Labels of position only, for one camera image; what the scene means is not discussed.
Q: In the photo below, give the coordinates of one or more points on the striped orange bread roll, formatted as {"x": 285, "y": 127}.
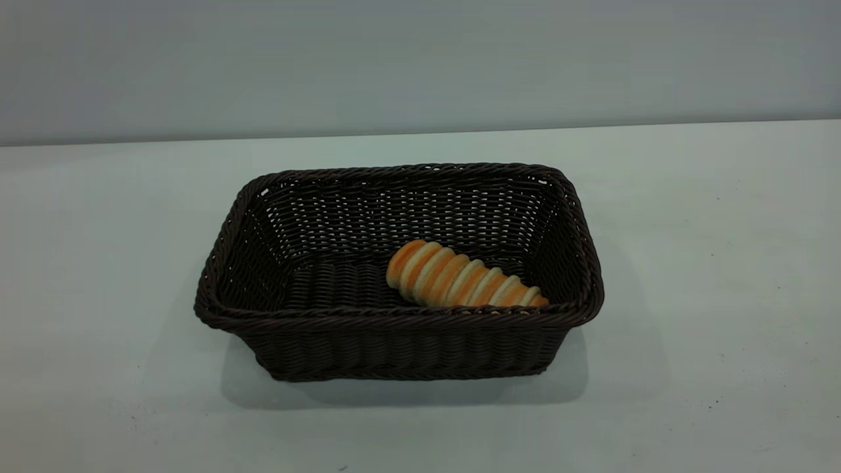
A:
{"x": 447, "y": 276}

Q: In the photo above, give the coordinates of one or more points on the dark brown woven wicker basket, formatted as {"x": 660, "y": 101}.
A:
{"x": 394, "y": 348}

